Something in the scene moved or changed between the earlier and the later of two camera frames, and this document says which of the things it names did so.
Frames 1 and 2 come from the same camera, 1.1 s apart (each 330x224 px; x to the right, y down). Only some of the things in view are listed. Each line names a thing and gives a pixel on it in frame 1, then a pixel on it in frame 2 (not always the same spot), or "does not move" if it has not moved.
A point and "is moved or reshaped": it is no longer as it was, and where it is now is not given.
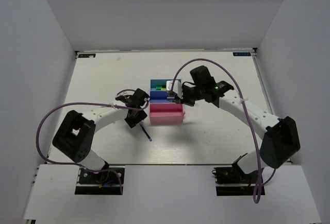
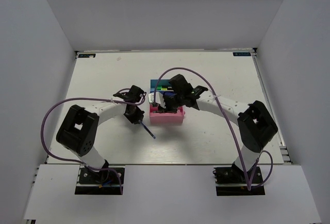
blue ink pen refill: x=145 y=132 is moved or reshaped
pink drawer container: x=166 y=113 does not move
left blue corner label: x=86 y=55 does not move
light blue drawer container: x=158 y=82 does not move
